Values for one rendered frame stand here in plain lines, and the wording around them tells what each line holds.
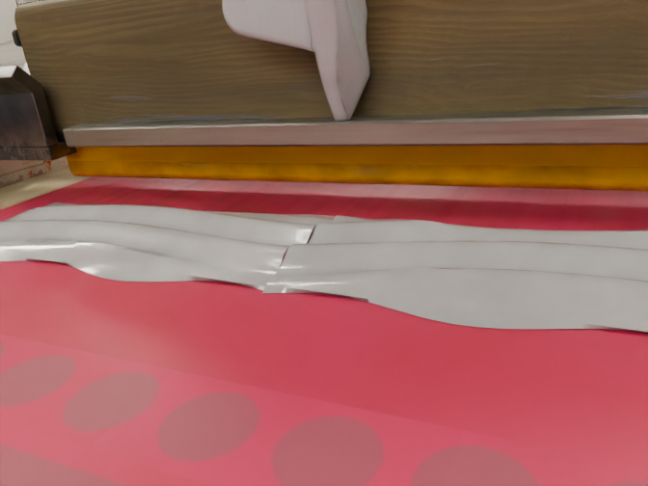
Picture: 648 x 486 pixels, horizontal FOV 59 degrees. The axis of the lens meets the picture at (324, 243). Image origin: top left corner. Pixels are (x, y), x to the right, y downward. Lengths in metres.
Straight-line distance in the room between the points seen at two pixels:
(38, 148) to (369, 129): 0.20
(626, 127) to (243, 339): 0.15
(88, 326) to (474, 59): 0.17
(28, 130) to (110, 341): 0.21
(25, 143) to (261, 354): 0.25
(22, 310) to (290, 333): 0.10
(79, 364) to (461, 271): 0.11
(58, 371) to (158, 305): 0.04
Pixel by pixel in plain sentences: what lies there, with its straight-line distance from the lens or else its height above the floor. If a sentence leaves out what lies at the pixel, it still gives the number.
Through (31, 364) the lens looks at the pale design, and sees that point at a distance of 0.18.
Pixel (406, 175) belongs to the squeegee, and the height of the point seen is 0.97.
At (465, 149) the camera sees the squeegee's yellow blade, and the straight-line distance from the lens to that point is 0.25.
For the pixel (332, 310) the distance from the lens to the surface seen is 0.17.
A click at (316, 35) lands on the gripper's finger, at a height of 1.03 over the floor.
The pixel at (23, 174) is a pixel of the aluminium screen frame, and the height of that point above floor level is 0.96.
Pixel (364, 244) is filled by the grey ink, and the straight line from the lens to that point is 0.20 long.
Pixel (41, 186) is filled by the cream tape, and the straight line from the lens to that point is 0.41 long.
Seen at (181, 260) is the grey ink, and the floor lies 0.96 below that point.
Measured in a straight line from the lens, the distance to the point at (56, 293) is 0.23.
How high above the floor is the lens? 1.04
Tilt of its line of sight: 22 degrees down
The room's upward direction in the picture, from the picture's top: 6 degrees counter-clockwise
